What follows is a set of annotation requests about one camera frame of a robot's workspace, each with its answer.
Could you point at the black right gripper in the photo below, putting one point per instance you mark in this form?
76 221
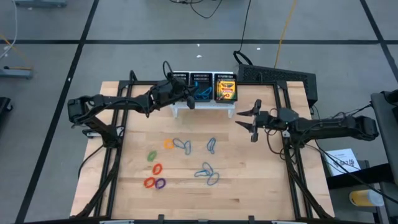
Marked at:
267 120

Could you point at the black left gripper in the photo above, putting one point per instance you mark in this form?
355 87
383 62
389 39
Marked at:
180 90

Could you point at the blue rubber band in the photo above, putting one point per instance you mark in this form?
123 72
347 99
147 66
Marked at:
196 87
205 165
184 146
207 146
187 154
211 90
200 98
196 173
213 184

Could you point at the yellow crayon box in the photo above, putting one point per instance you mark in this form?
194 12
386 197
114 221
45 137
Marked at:
225 90

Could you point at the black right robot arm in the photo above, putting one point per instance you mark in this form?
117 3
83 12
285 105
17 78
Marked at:
326 129

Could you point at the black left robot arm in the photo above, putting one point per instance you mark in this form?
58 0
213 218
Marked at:
130 102

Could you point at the grey side desk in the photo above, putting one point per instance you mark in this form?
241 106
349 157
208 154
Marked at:
385 130

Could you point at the white perforated metal shelf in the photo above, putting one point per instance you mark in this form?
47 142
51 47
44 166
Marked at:
211 105

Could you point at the white printed paper sheet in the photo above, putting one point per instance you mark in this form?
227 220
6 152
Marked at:
342 158

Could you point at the black shelf board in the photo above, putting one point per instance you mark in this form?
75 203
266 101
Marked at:
357 179

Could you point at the yellow cylindrical container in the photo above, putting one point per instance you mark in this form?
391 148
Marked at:
363 198

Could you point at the grey stand foot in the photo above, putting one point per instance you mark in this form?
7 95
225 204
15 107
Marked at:
40 3
15 73

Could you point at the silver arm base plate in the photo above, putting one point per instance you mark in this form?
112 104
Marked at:
286 133
87 133

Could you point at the black aluminium table frame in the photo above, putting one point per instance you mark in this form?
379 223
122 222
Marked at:
140 82

